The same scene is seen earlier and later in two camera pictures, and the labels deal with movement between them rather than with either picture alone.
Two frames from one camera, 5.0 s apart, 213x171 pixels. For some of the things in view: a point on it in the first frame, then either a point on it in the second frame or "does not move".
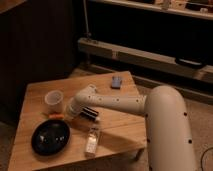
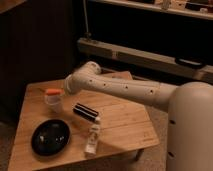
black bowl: x=50 y=137 does not move
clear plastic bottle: x=91 y=142 does not move
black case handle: x=190 y=62 does not move
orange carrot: x=56 y=116 → x=54 y=91
